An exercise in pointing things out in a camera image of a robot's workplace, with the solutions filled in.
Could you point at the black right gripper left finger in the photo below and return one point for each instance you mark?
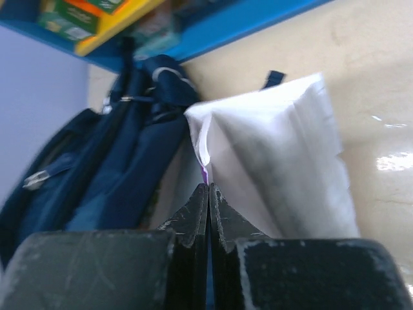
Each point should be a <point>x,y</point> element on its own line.
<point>165,268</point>

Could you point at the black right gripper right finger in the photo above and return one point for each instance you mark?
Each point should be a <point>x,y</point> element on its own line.
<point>254,271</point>

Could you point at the purple Roald Dahl book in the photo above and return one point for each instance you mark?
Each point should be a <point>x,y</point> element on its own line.
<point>275,154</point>

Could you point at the navy blue student backpack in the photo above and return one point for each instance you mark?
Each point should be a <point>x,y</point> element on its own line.
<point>100,170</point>

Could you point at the blue shelf unit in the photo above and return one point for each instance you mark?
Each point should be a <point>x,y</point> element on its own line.
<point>180,29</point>

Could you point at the small green box left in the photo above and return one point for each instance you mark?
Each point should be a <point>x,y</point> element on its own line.
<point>72,20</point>

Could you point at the small green box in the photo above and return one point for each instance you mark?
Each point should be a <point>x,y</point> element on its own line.
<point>99,6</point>
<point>72,20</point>

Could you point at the small green box right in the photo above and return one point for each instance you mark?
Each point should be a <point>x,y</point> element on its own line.
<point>99,6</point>

